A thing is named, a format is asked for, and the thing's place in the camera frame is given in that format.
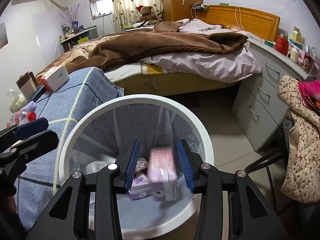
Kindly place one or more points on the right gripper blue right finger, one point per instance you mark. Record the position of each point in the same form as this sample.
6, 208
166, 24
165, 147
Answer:
190, 163

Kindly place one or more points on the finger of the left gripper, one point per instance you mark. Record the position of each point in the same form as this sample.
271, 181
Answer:
36, 146
31, 128

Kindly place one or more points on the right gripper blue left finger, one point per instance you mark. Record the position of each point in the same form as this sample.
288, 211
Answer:
127, 163

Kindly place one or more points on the clear plastic bottle red cap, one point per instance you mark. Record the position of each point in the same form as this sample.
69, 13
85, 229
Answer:
22, 117

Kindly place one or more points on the pink purple medicine box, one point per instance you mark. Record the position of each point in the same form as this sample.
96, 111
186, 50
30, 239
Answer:
162, 174

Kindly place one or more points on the white round trash bin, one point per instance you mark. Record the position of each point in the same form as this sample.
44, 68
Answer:
134, 125

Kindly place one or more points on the person left hand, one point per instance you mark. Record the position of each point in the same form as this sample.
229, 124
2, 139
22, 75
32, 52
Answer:
11, 204

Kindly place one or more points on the purple box in bin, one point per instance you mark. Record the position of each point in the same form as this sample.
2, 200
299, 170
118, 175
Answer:
140, 187

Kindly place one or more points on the yellow tissue pack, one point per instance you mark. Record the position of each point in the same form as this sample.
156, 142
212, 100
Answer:
17, 100

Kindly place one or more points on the dark blue glasses case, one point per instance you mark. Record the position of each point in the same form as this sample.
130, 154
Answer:
37, 94

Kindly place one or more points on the blue table cloth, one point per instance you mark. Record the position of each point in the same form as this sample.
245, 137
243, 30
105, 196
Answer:
86, 89

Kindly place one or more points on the brown white cup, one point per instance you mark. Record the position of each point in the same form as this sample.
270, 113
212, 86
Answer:
27, 84

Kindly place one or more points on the white orange tissue box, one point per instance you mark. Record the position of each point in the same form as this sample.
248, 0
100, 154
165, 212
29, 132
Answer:
54, 78

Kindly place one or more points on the grey drawer cabinet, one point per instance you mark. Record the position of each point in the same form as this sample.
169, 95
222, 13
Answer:
257, 109

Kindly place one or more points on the lilac bed sheet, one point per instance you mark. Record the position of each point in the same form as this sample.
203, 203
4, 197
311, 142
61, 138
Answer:
226, 68

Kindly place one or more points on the cluttered side desk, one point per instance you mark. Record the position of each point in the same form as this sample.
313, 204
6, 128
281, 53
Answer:
76, 39

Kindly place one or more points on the floral quilted jacket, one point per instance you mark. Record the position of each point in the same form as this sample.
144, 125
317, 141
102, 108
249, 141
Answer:
302, 176

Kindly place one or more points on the brown fleece blanket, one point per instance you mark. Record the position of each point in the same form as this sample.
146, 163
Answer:
134, 45

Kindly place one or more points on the blue vase with twigs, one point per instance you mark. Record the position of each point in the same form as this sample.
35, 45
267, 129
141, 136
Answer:
72, 14

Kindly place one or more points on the small window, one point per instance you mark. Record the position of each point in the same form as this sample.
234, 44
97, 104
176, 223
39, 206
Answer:
100, 8

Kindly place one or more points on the brown teddy bear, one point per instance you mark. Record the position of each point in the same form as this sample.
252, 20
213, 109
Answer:
147, 15

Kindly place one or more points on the red jar on cabinet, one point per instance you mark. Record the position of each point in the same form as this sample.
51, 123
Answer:
282, 44

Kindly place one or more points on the orange wooden headboard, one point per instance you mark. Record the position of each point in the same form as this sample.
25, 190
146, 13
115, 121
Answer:
262, 24

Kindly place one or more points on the wall poster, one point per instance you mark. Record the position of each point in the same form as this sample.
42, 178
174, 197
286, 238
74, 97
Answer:
3, 35

